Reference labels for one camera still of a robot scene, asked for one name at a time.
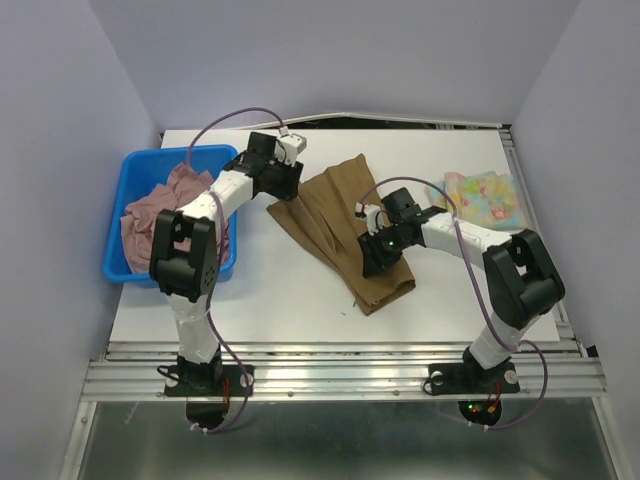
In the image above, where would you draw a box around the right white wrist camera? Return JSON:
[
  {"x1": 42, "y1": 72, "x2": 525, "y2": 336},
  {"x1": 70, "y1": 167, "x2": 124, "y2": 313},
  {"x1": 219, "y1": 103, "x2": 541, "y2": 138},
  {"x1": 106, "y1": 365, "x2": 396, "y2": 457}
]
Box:
[{"x1": 355, "y1": 202, "x2": 384, "y2": 236}]

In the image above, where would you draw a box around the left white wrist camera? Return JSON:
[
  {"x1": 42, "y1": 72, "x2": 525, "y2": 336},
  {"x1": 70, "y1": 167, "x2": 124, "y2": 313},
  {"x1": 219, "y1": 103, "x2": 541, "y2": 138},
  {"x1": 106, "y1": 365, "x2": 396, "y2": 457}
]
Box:
[{"x1": 274, "y1": 133, "x2": 307, "y2": 166}]

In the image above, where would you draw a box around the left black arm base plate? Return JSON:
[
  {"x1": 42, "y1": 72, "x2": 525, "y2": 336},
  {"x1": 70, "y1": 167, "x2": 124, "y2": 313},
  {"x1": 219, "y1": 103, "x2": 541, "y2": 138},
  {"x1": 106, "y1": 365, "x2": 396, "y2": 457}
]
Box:
[{"x1": 156, "y1": 364, "x2": 255, "y2": 398}]

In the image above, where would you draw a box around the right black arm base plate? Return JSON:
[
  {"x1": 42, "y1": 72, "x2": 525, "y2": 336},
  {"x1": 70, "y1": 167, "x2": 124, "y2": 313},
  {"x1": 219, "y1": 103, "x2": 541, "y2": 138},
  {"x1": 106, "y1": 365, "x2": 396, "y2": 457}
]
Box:
[{"x1": 422, "y1": 362, "x2": 520, "y2": 396}]

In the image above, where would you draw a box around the blue plastic bin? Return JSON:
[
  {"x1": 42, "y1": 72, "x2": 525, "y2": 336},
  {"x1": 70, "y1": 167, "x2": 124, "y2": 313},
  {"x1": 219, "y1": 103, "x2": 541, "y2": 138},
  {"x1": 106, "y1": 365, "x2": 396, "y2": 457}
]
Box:
[{"x1": 102, "y1": 144, "x2": 238, "y2": 289}]

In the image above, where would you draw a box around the floral pastel skirt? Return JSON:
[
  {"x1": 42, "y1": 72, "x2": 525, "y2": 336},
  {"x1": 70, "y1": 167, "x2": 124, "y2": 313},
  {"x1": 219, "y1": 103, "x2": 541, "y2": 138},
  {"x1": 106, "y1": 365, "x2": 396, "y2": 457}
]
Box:
[{"x1": 436, "y1": 171, "x2": 528, "y2": 231}]

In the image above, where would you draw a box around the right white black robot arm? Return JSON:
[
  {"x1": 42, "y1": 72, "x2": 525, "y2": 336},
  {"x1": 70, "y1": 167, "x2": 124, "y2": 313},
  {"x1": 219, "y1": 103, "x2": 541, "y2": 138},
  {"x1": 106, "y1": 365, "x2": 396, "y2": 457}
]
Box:
[{"x1": 355, "y1": 188, "x2": 566, "y2": 390}]

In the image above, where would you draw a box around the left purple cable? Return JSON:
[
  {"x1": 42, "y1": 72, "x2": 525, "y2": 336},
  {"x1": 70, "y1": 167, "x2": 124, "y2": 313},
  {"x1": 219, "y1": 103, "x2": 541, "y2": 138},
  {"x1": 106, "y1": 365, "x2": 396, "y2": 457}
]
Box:
[{"x1": 187, "y1": 108, "x2": 286, "y2": 435}]

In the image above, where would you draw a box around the pink skirt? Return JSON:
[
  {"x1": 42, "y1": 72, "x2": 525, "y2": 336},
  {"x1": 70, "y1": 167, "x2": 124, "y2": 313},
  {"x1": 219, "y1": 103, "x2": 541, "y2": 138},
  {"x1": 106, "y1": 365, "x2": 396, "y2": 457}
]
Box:
[{"x1": 119, "y1": 162, "x2": 236, "y2": 275}]

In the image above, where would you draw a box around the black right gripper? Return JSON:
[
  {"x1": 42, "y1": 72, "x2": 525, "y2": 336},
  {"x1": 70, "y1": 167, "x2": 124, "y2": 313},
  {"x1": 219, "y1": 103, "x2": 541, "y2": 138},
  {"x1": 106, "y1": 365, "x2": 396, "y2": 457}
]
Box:
[{"x1": 356, "y1": 223, "x2": 411, "y2": 278}]

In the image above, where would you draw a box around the brown skirt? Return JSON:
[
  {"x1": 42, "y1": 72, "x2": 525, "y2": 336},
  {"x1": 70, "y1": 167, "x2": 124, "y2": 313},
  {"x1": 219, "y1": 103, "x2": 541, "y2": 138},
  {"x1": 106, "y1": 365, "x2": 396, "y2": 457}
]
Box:
[{"x1": 267, "y1": 154, "x2": 416, "y2": 315}]

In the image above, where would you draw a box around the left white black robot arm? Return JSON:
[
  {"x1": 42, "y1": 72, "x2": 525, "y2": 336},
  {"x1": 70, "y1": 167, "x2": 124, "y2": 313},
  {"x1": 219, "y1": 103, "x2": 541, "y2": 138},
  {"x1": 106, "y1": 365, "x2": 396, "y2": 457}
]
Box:
[{"x1": 149, "y1": 127, "x2": 307, "y2": 394}]

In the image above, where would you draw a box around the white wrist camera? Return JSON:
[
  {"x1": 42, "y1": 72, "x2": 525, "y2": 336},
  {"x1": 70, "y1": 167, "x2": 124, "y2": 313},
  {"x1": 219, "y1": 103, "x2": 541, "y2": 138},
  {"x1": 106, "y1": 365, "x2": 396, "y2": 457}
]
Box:
[
  {"x1": 355, "y1": 202, "x2": 384, "y2": 236},
  {"x1": 274, "y1": 133, "x2": 307, "y2": 166}
]

